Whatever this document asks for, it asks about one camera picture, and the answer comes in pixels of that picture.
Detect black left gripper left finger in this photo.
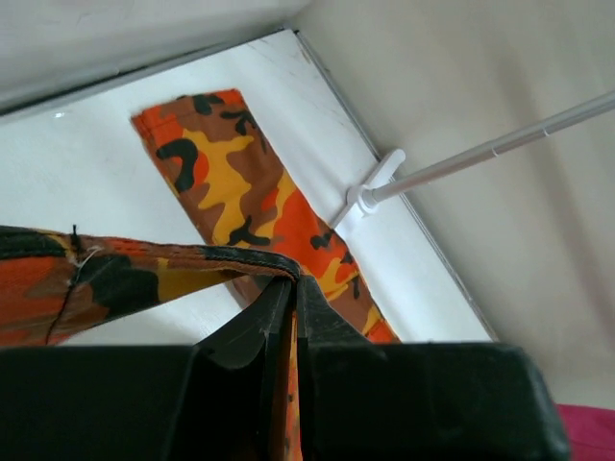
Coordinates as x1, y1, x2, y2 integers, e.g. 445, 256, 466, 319
1, 279, 293, 460

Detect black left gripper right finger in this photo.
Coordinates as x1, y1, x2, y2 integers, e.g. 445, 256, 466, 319
297, 277, 571, 460

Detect orange camouflage trousers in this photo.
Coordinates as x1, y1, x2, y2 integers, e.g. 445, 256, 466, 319
1, 89, 394, 458

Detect white metal clothes rack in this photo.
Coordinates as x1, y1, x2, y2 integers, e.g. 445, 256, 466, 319
331, 91, 614, 238

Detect pink garment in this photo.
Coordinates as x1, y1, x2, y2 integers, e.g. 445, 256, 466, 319
557, 404, 615, 461

